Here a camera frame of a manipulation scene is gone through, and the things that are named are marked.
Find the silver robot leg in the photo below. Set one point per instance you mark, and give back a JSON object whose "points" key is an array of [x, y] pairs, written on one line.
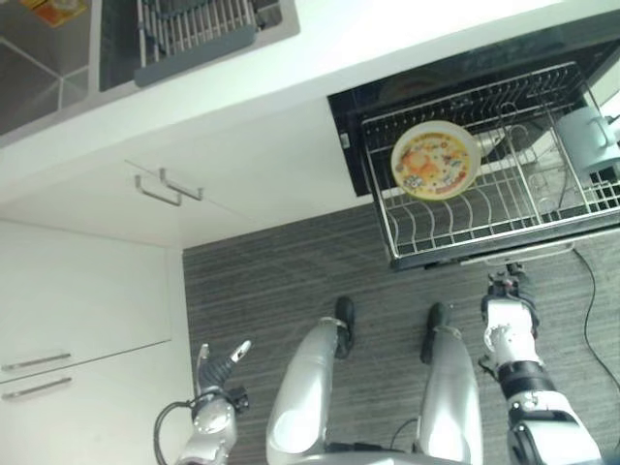
{"points": [[448, 392], [302, 387]]}

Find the orange yellow package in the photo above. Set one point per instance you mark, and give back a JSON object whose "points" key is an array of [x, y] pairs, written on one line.
{"points": [[60, 9]]}

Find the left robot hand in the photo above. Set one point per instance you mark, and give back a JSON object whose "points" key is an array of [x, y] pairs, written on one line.
{"points": [[214, 374]]}

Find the yellow cartoon print plate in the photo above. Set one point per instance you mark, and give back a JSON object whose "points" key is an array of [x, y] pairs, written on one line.
{"points": [[433, 162]]}

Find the dark robot foot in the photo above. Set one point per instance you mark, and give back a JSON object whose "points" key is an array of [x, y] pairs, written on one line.
{"points": [[437, 317], [345, 310]]}

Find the right dark robot foot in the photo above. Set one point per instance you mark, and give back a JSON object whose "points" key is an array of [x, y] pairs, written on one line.
{"points": [[437, 317]]}

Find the right silver robot leg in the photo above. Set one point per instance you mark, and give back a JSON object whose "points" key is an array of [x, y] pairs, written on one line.
{"points": [[448, 392]]}

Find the grey roll-up drying rack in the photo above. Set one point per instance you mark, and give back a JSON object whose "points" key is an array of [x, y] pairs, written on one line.
{"points": [[194, 43]]}

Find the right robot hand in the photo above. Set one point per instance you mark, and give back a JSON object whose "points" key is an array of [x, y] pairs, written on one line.
{"points": [[512, 283]]}

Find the left dark robot foot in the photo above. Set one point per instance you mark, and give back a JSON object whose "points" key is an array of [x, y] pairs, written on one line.
{"points": [[345, 310]]}

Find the white cabinet door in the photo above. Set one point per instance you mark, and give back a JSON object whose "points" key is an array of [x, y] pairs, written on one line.
{"points": [[194, 213]]}

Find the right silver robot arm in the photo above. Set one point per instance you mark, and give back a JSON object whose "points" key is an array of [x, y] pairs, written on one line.
{"points": [[533, 387]]}

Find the black built-in dishwasher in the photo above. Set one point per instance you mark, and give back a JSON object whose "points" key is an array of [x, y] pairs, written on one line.
{"points": [[349, 121]]}

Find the pale blue mug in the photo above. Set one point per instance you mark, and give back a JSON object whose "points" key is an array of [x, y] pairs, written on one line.
{"points": [[583, 140]]}

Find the silver robot torso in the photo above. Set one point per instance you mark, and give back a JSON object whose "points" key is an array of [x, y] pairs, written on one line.
{"points": [[378, 455]]}

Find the left silver robot leg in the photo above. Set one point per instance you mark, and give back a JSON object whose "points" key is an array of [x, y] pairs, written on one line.
{"points": [[302, 387]]}

